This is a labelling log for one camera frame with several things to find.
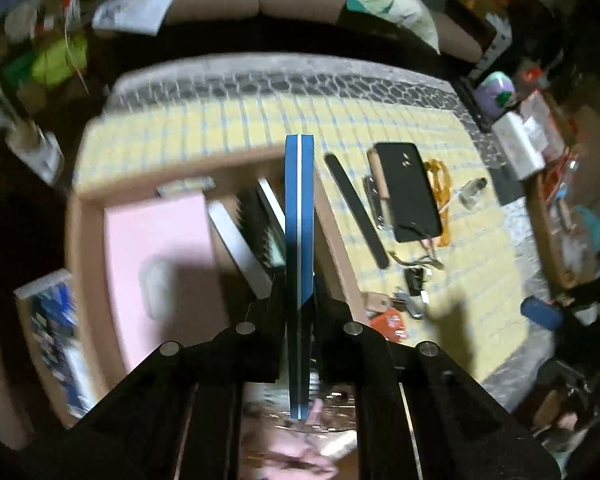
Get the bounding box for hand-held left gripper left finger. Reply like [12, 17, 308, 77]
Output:
[10, 272, 289, 480]

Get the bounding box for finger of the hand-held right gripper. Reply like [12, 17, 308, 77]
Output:
[521, 275, 600, 332]

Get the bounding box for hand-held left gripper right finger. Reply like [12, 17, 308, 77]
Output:
[311, 274, 563, 480]

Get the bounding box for blue nail buffer block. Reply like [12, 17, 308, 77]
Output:
[283, 134, 316, 421]

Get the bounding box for cardboard box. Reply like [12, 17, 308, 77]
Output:
[65, 147, 371, 480]

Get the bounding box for wooden tag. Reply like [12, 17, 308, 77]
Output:
[362, 291, 393, 313]

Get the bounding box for red small packet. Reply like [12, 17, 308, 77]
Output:
[370, 308, 407, 342]

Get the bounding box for wicker basket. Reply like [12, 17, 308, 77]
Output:
[527, 175, 600, 291]

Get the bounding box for white nail file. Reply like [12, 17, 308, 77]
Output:
[207, 201, 273, 298]

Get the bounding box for silver hair clips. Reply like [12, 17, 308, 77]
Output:
[392, 287, 426, 321]

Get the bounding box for black key fob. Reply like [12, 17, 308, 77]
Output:
[404, 267, 428, 297]

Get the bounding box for black hair brush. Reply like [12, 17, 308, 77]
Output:
[237, 185, 286, 267]

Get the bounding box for small silver scissors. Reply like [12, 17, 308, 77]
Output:
[387, 240, 445, 272]

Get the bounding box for black nail file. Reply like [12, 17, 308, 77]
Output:
[323, 152, 391, 270]

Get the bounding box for pink box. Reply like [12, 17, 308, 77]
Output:
[102, 194, 231, 373]

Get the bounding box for pink object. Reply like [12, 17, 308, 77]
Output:
[240, 400, 341, 478]

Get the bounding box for small glass bottle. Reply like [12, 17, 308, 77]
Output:
[459, 177, 489, 210]

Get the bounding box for black phone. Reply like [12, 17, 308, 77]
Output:
[372, 141, 443, 244]

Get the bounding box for metal hair clip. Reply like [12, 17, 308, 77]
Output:
[362, 152, 393, 226]

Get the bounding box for white box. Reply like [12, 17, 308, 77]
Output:
[491, 110, 548, 181]

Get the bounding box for orange hair clip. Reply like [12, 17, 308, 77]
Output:
[425, 159, 455, 247]

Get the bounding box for blue printed carton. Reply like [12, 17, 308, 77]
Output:
[15, 269, 93, 418]

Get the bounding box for purple round container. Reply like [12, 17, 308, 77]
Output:
[475, 71, 516, 111]

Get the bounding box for grey honeycomb mat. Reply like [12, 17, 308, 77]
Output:
[105, 52, 556, 411]

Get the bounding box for floral pillow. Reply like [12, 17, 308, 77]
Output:
[340, 0, 441, 53]

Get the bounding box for green bag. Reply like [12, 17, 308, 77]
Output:
[32, 35, 89, 86]

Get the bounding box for paper sheet with drawing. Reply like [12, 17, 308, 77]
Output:
[91, 0, 183, 36]

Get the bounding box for dark wooden shelf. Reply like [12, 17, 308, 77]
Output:
[0, 0, 106, 131]

